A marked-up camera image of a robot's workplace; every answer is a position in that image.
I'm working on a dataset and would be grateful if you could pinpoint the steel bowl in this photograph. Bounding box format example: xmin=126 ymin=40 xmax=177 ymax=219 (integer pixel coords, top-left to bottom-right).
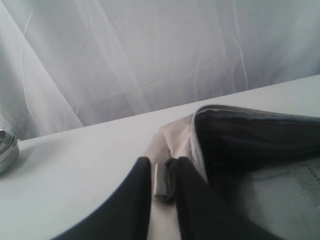
xmin=0 ymin=129 xmax=20 ymax=174

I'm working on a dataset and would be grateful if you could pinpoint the clear plastic packet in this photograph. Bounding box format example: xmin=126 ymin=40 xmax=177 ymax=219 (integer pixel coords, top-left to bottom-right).
xmin=236 ymin=158 xmax=320 ymax=240

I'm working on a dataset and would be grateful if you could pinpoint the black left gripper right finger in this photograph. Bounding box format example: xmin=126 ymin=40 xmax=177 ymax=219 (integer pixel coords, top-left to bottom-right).
xmin=176 ymin=157 xmax=265 ymax=240

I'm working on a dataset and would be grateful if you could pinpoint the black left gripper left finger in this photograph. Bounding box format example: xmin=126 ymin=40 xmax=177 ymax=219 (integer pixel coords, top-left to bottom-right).
xmin=63 ymin=157 xmax=152 ymax=240

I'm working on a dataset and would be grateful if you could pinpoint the beige duffel bag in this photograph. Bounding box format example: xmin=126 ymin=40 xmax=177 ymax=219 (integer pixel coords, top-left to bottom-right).
xmin=145 ymin=105 xmax=320 ymax=240

